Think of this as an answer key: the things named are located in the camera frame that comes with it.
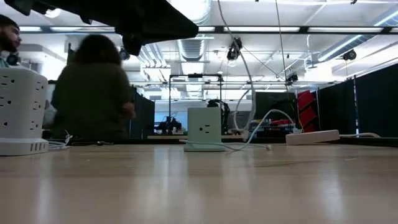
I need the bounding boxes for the person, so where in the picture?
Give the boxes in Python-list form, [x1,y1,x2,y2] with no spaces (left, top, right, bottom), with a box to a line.
[49,33,137,141]
[0,14,23,68]

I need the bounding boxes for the long ceiling light strip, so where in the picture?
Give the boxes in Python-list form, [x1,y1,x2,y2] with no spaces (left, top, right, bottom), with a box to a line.
[18,24,398,35]

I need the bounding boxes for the coloured bin shelf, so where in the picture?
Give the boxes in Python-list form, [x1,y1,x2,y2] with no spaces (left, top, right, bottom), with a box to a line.
[248,119,296,138]

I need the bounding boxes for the black ceiling spotlight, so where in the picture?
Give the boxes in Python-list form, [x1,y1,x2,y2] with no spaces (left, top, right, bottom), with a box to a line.
[285,73,299,86]
[226,37,243,62]
[6,52,21,67]
[119,46,131,62]
[343,49,358,62]

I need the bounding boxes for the pale cube power cord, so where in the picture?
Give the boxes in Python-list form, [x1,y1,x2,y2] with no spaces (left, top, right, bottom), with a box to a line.
[178,108,302,153]

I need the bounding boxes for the thick white strip cord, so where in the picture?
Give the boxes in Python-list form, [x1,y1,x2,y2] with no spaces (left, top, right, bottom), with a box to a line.
[338,132,382,139]

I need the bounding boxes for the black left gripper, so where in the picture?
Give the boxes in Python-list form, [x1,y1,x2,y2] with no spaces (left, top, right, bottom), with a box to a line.
[93,0,200,57]

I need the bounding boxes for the red storage bin rack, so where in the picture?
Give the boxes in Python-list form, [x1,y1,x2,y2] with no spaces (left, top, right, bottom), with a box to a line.
[296,90,319,134]

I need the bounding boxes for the black monitor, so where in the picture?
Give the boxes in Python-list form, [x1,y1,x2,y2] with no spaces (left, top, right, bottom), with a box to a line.
[254,91,297,121]

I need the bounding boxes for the black metal station frame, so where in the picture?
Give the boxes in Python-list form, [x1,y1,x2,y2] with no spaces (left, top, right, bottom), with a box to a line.
[169,73,223,135]

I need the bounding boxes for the mint green cube power strip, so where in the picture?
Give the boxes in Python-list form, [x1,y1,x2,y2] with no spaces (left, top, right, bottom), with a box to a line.
[183,107,226,152]

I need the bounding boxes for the hanging grey cable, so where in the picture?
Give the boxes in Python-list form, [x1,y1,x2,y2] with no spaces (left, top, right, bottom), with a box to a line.
[216,0,256,133]

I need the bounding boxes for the silver ceiling air duct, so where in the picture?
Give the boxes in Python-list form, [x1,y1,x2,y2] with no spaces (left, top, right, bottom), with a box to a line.
[174,0,215,63]

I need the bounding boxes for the white tower power strip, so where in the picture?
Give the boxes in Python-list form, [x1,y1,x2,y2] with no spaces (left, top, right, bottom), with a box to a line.
[0,67,50,156]

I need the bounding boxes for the thin hanging wire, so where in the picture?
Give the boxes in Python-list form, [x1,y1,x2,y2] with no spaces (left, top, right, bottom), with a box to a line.
[274,0,290,91]

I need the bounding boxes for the white flat power strip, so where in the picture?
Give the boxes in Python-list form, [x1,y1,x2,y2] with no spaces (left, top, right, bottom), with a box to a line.
[285,129,341,146]

